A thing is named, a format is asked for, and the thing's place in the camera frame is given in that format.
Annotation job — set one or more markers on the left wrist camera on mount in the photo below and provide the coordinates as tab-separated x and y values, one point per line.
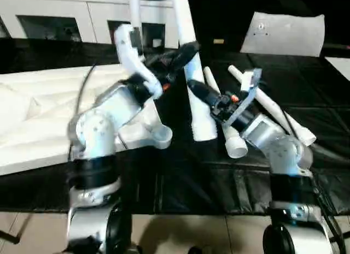
128	52

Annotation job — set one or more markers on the black metal rod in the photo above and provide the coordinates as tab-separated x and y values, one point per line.
11	237

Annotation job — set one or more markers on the black cabinet with gold label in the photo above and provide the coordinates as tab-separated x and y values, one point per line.
218	19

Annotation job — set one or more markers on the white cabinet with glass doors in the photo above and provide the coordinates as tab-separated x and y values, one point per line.
54	8

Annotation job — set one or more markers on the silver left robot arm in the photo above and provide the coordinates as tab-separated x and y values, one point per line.
95	128

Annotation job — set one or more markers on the white plastic table top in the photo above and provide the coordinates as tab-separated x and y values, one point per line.
41	101

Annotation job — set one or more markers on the black work mat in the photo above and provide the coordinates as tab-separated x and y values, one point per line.
314	101

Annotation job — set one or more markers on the white plastic table leg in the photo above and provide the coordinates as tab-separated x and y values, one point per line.
202	123
135	8
270	103
236	144

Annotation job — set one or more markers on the dark brown rounded object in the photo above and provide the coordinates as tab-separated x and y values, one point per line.
198	250

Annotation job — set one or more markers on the white flat board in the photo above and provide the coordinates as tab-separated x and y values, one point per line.
340	68

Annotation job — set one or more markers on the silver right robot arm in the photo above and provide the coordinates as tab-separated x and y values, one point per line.
281	153

